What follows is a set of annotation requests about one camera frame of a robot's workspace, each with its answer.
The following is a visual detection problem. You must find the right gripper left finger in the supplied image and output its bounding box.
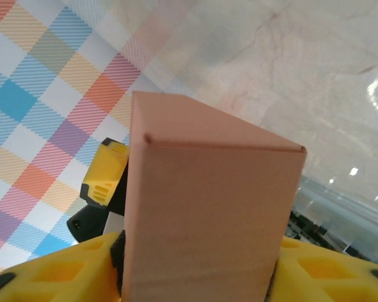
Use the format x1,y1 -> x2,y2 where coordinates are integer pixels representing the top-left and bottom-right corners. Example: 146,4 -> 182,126
0,231 -> 126,302

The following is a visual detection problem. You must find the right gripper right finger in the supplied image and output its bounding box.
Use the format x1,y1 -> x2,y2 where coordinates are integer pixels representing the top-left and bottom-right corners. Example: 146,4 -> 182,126
266,236 -> 378,302

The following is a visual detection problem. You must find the pink paper box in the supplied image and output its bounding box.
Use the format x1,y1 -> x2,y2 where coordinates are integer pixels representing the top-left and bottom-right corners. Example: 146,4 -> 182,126
121,91 -> 307,302

